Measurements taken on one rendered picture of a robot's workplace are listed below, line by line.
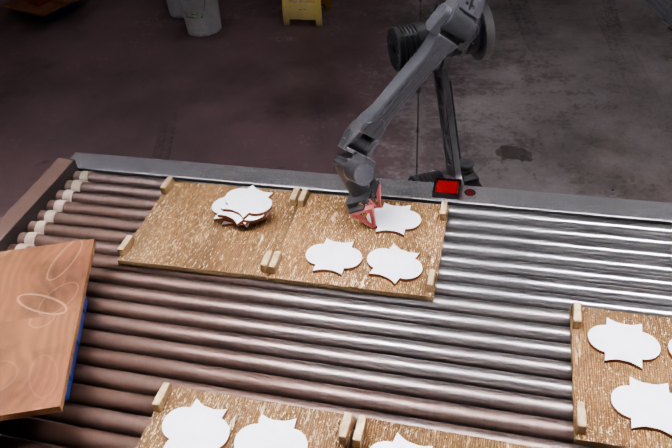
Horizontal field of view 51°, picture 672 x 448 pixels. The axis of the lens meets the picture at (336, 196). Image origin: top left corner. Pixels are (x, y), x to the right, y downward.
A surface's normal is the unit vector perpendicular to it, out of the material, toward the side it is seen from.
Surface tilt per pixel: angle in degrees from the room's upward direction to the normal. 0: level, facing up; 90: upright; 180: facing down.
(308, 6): 78
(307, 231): 0
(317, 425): 0
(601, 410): 0
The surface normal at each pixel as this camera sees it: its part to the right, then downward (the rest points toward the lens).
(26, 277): -0.07, -0.79
